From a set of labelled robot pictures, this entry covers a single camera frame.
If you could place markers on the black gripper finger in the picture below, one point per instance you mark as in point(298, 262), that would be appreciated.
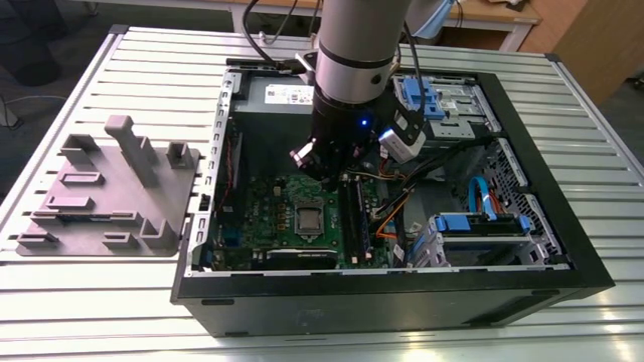
point(347, 162)
point(307, 158)

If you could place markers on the silver square CPU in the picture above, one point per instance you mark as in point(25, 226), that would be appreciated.
point(310, 219)

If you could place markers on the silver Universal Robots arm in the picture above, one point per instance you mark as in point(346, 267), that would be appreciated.
point(358, 49)

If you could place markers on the grey power supply unit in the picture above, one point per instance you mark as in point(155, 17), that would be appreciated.
point(271, 143)

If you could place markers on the blue plastic drive latch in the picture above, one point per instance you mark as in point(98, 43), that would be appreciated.
point(410, 90)

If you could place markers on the black RAM slot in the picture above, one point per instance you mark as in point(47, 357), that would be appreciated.
point(347, 222)

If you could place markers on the green motherboard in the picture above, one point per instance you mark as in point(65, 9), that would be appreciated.
point(262, 218)

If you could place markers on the grey metal drive cage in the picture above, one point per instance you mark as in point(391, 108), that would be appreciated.
point(453, 132)

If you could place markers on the hard disk in blue carrier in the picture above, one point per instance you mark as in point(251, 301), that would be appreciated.
point(450, 224)

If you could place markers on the black graphics card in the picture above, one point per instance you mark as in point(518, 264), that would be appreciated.
point(301, 258)

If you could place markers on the grey metal disk bay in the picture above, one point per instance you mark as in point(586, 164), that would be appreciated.
point(481, 243)

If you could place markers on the grey plastic parts rack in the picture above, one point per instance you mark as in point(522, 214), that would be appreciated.
point(126, 211)

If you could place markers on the black open PC case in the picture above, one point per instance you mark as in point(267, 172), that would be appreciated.
point(403, 309)

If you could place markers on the wooden desk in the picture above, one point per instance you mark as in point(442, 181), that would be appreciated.
point(503, 15)

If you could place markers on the dark green RAM stick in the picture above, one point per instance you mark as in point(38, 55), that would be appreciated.
point(86, 217)

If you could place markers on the brown wooden cabinet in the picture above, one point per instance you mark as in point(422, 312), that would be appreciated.
point(599, 49)

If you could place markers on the dark office chair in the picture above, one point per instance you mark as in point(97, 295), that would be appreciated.
point(30, 56)

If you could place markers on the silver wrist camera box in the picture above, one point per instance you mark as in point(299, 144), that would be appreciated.
point(403, 147)

